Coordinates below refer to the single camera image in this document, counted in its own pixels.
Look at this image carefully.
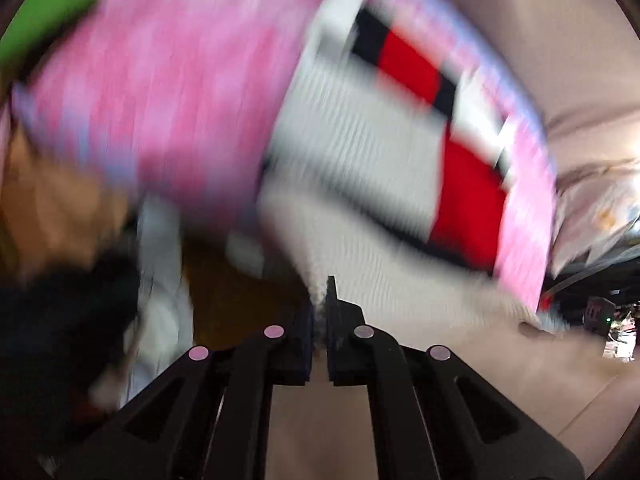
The dark clutter of objects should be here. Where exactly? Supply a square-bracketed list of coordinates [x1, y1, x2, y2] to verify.
[540, 242, 640, 361]

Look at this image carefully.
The green cloth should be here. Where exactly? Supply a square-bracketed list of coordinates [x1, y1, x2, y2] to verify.
[0, 0, 131, 81]

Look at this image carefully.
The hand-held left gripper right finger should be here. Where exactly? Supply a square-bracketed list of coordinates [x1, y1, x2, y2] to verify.
[325, 276, 586, 480]

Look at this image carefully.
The white red navy knit sweater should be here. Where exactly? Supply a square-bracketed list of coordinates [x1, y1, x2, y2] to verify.
[227, 0, 541, 326]

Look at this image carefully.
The white cloth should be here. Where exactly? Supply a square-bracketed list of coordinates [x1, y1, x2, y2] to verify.
[90, 195, 196, 411]

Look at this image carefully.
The pink patterned blanket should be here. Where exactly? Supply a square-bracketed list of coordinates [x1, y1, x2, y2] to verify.
[10, 0, 558, 311]

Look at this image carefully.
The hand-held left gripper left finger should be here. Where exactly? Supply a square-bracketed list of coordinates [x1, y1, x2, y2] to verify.
[54, 305, 315, 480]

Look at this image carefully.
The dark cloth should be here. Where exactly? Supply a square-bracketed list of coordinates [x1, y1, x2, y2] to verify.
[0, 255, 146, 466]

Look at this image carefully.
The pale printed bedding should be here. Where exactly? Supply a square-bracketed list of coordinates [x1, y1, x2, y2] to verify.
[547, 157, 640, 276]

